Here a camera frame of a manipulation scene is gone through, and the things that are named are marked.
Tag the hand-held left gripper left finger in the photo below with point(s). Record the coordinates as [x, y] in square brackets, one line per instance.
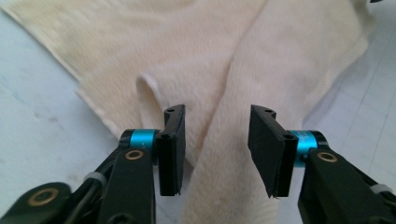
[171, 155]

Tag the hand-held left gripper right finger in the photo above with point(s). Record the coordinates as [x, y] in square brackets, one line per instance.
[271, 149]

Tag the cream fluffy towel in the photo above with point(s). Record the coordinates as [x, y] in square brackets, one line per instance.
[199, 62]

